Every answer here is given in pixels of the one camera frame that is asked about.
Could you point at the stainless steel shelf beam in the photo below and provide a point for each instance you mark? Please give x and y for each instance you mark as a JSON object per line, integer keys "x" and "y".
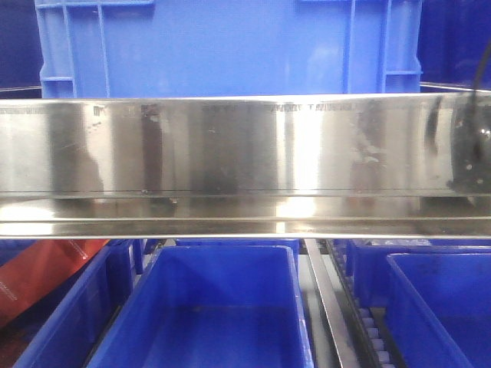
{"x": 314, "y": 166}

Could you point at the blue bin lower centre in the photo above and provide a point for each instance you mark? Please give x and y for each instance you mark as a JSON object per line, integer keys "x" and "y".
{"x": 212, "y": 306}

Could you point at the blue bin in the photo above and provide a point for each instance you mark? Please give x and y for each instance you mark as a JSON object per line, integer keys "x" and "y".
{"x": 212, "y": 306}
{"x": 63, "y": 327}
{"x": 438, "y": 309}

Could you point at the blue crate on upper shelf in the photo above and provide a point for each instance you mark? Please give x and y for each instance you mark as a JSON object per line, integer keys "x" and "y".
{"x": 116, "y": 49}

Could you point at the blue bin lower right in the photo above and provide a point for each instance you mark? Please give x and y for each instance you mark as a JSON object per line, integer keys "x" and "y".
{"x": 438, "y": 309}

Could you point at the blue bin lower left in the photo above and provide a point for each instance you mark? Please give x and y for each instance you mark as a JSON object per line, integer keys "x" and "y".
{"x": 63, "y": 327}

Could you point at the red foil bag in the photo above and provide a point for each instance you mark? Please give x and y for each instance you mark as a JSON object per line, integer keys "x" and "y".
{"x": 41, "y": 268}

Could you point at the steel roller track rail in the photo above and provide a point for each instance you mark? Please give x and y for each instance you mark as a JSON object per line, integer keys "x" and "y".
{"x": 343, "y": 344}

